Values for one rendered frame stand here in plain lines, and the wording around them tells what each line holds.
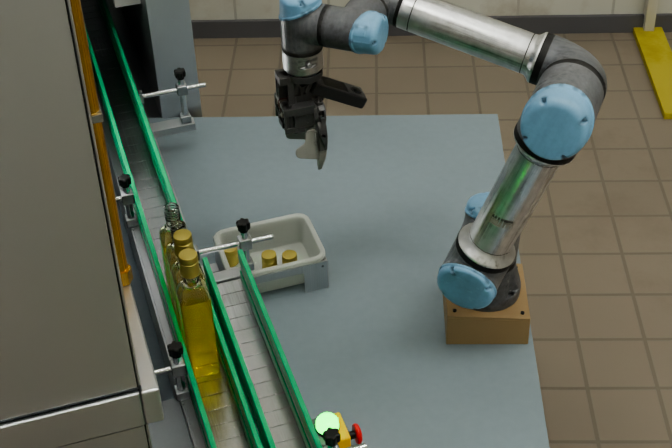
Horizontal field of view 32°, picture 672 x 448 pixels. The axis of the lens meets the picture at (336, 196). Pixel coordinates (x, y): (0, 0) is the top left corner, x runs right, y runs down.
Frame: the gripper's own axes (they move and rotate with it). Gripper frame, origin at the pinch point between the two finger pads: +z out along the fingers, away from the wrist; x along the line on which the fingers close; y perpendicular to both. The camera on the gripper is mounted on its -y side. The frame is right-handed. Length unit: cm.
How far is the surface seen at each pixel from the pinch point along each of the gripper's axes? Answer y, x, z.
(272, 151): -6, -65, 43
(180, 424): 37, 32, 30
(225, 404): 28, 30, 30
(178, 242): 31.0, 14.4, 2.3
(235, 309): 20.5, 5.2, 29.9
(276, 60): -49, -234, 118
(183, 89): 15, -69, 22
